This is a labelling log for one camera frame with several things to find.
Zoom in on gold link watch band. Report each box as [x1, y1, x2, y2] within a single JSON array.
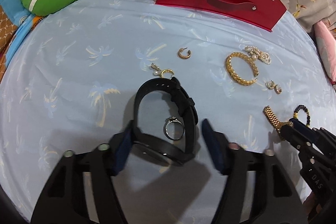
[[263, 106, 293, 140]]

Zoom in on black gold beaded bracelet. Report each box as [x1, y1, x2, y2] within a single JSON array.
[[293, 104, 311, 127]]

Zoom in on black wrist watch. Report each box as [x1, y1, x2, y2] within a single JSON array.
[[132, 77, 198, 166]]

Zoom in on gold braided bangle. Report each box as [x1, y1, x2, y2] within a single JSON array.
[[224, 52, 259, 86]]

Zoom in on pearl bracelet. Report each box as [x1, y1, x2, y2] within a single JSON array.
[[244, 45, 272, 65]]

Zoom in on small gold stud earrings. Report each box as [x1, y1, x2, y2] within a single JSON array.
[[265, 80, 282, 94]]

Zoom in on pink pillow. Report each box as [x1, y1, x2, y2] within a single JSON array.
[[314, 21, 335, 85]]

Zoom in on light blue palm-print sheet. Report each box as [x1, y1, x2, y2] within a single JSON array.
[[1, 0, 335, 223]]

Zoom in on small gold hoop earring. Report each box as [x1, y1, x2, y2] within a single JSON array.
[[177, 48, 191, 60]]

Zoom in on gold pearl drop earring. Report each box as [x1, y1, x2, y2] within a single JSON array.
[[150, 63, 175, 79]]

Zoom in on colourful cartoon bedding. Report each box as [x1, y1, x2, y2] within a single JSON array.
[[1, 0, 42, 77]]

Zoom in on silver stone ring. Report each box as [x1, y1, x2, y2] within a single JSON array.
[[164, 116, 186, 141]]

